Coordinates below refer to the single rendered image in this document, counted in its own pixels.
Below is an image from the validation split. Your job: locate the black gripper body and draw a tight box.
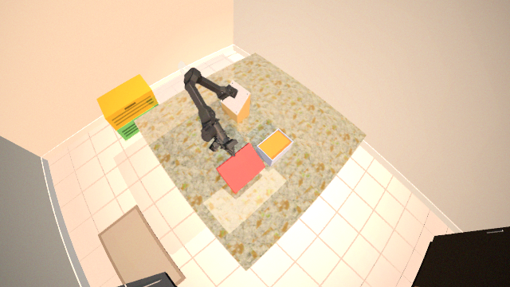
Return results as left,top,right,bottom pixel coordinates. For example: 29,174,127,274
215,129,237,150

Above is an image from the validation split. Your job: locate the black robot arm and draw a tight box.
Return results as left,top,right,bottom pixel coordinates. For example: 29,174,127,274
183,67,239,152

